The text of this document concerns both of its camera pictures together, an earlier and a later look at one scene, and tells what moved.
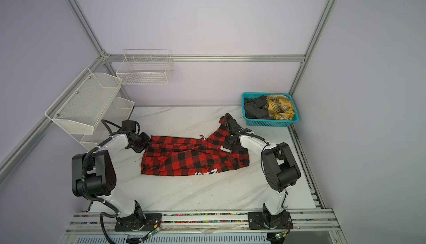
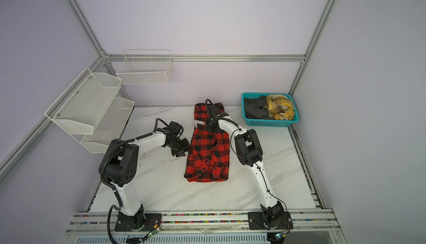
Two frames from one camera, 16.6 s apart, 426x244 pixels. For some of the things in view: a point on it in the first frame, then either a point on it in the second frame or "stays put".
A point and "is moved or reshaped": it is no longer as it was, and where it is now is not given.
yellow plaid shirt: x=280 y=107 stays put
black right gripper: x=226 y=145 to x=209 y=128
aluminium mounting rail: x=89 y=222 stays put
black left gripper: x=146 y=138 to x=186 y=147
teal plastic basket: x=268 y=122 stays put
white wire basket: x=146 y=67 stays put
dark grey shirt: x=255 y=107 stays put
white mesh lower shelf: x=119 y=111 stays put
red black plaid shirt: x=164 y=156 is moved or reshaped
